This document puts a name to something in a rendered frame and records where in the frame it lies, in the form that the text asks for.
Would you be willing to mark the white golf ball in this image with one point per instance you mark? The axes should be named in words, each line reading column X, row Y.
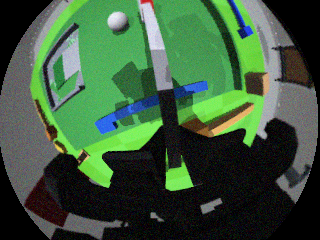
column 117, row 21

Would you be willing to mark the orange wooden mallet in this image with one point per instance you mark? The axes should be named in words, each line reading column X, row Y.
column 220, row 124
column 51, row 131

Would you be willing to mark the yellow rectangular block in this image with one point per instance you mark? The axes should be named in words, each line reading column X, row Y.
column 60, row 146

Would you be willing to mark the tan block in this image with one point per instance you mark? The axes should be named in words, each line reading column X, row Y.
column 257, row 83

